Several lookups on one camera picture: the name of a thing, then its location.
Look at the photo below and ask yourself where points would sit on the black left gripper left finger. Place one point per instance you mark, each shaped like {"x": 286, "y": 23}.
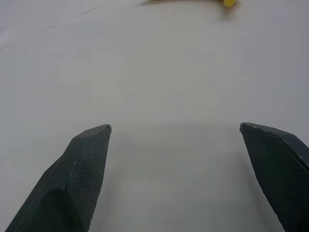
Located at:
{"x": 72, "y": 183}

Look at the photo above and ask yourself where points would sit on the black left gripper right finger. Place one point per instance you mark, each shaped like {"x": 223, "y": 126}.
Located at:
{"x": 280, "y": 174}

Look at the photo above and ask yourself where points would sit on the yellow object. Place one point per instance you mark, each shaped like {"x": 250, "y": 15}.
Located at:
{"x": 193, "y": 2}

